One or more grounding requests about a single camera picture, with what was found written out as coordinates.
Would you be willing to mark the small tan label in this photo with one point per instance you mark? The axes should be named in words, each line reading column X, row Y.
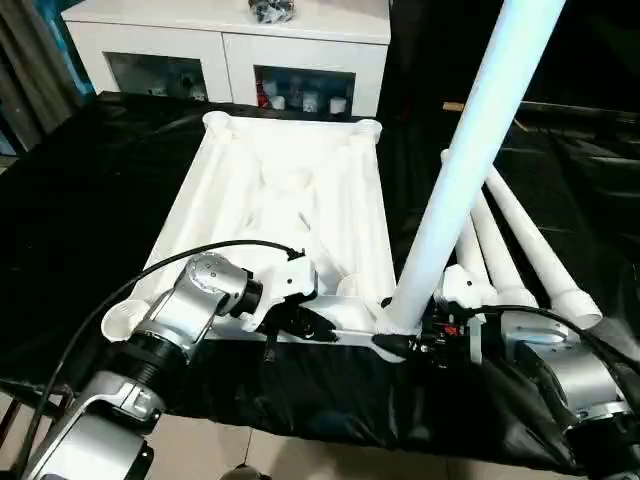
column 452, row 105

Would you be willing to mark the white plastic table leg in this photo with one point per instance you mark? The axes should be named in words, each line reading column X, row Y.
column 480, row 125
column 540, row 240
column 472, row 260
column 495, row 245

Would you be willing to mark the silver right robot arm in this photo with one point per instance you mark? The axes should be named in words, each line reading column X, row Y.
column 570, row 360

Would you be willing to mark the black table mat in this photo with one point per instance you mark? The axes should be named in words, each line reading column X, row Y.
column 325, row 390

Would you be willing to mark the white glass-door cabinet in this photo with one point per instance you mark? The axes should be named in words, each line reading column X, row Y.
column 225, row 55

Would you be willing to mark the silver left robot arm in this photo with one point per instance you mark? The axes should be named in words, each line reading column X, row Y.
column 190, row 310

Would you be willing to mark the bag of black parts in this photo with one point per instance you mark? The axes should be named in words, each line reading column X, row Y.
column 271, row 11

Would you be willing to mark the black folding stand frame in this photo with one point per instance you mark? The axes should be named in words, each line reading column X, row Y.
column 20, row 405

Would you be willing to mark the grey curtain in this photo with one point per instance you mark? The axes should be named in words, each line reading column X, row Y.
column 35, row 80

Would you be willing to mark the white plastic table top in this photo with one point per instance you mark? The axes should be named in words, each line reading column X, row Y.
column 280, row 200

